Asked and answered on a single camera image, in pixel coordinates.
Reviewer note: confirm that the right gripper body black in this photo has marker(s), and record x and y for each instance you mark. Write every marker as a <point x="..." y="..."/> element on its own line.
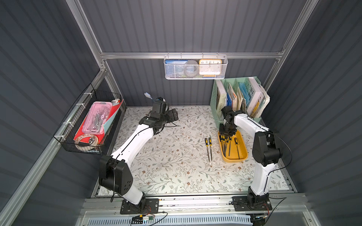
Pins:
<point x="226" y="131"/>

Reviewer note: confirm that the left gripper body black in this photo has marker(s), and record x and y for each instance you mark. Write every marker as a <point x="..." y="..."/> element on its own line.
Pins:
<point x="172" y="115"/>

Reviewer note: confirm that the yellow black file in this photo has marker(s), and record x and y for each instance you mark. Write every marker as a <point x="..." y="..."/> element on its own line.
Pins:
<point x="237" y="147"/>
<point x="228" y="141"/>
<point x="210" y="146"/>
<point x="207" y="151"/>

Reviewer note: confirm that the yellow storage tray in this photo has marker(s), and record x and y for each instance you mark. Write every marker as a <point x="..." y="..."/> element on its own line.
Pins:
<point x="233" y="156"/>

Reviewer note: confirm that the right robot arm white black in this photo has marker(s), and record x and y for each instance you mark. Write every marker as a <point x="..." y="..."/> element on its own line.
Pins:
<point x="265" y="151"/>

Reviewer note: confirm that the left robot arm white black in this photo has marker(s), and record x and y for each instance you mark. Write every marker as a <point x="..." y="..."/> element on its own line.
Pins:
<point x="115" y="173"/>

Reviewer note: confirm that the green file organizer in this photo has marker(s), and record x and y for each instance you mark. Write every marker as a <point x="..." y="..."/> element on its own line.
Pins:
<point x="227" y="93"/>

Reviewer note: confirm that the blue box in basket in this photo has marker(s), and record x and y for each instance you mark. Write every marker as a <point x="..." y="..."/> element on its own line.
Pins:
<point x="174" y="67"/>

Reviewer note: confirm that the pink plastic tool case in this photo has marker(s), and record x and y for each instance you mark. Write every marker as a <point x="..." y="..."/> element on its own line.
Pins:
<point x="96" y="117"/>

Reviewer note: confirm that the blue desk lamp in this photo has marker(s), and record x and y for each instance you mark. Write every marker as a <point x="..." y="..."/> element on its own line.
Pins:
<point x="149" y="96"/>

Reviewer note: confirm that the white book in organizer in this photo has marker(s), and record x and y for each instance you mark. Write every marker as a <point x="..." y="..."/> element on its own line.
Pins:
<point x="256" y="96"/>

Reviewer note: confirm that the grey tape roll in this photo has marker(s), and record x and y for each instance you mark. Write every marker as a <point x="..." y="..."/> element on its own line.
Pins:
<point x="191" y="68"/>

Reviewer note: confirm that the yellow white clock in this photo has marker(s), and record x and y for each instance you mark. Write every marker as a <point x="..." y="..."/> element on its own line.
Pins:
<point x="210" y="67"/>

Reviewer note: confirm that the red folder in basket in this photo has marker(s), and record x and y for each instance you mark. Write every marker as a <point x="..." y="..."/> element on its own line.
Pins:
<point x="116" y="103"/>

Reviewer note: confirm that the clear tape roll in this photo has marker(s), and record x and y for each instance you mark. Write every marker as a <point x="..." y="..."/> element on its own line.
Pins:
<point x="88" y="140"/>

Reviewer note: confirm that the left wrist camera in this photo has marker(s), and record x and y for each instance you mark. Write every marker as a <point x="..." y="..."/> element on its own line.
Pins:
<point x="160" y="106"/>

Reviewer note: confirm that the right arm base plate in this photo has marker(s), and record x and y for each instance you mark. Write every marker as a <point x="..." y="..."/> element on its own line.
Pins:
<point x="251" y="203"/>

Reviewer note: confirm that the black wire side basket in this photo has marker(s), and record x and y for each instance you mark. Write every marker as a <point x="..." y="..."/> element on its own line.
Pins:
<point x="70" y="127"/>

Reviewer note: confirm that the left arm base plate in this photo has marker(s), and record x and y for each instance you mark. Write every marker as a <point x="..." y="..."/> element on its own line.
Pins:
<point x="146" y="206"/>

